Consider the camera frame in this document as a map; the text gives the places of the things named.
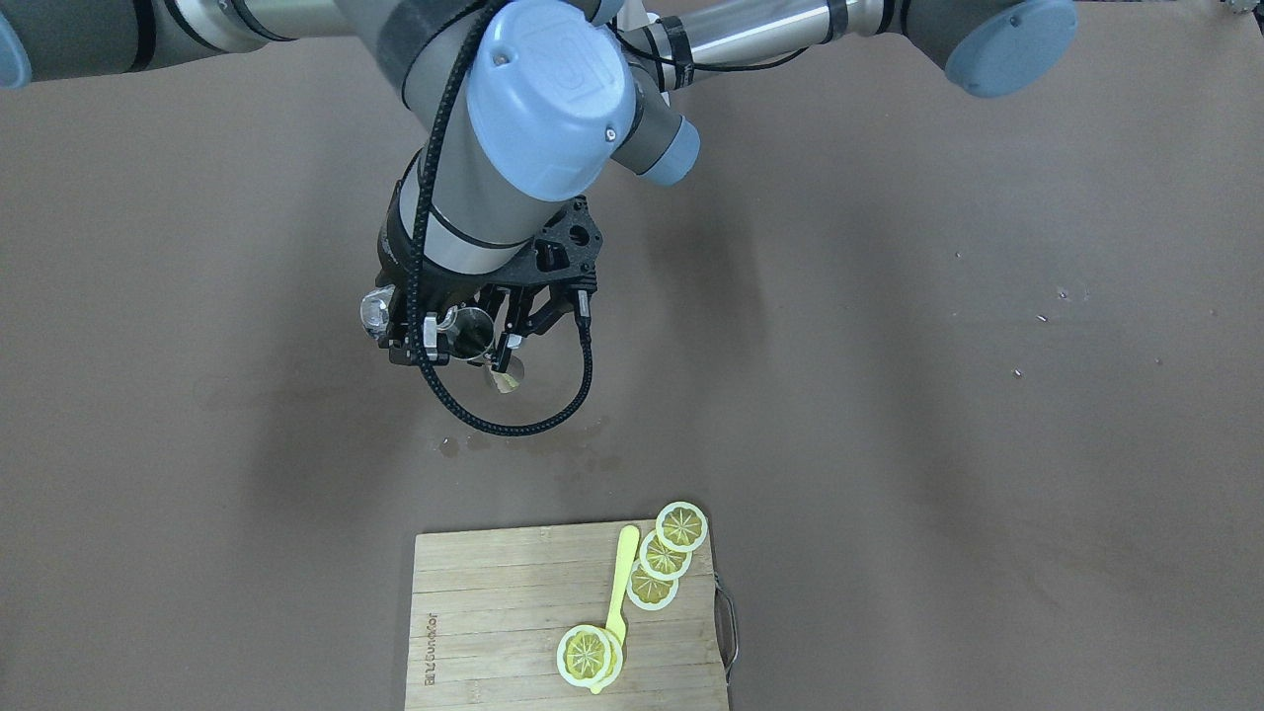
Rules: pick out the lemon slice row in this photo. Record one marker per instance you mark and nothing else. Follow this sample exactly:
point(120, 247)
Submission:
point(682, 526)
point(649, 593)
point(661, 562)

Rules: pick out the brown table mat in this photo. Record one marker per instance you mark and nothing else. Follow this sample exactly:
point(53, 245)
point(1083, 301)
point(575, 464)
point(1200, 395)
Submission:
point(970, 389)

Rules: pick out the steel double-ended jigger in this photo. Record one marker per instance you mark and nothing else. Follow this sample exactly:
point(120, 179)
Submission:
point(470, 337)

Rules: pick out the clear glass cup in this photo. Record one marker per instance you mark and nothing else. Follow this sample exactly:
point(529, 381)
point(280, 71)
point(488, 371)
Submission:
point(375, 312)

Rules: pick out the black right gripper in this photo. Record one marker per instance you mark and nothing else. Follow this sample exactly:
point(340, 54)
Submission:
point(456, 292)

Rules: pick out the lemon slice lower row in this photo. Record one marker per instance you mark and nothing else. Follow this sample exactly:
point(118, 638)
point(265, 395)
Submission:
point(649, 593)

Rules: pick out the lemon slice middle row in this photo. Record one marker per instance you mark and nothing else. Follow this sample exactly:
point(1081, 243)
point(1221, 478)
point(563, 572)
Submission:
point(661, 562)

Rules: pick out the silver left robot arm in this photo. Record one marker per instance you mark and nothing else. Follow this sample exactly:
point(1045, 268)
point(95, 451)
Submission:
point(810, 49)

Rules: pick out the bamboo cutting board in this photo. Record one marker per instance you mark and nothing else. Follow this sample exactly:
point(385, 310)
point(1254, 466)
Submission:
point(489, 607)

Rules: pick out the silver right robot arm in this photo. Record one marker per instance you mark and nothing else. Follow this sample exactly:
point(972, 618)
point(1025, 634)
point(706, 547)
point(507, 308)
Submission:
point(395, 89)

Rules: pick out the lemon slice upper row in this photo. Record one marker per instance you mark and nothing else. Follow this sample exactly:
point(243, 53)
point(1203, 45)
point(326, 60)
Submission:
point(682, 526)

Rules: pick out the lemon slice on knife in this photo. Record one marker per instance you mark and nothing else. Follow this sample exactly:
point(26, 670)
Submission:
point(589, 657)

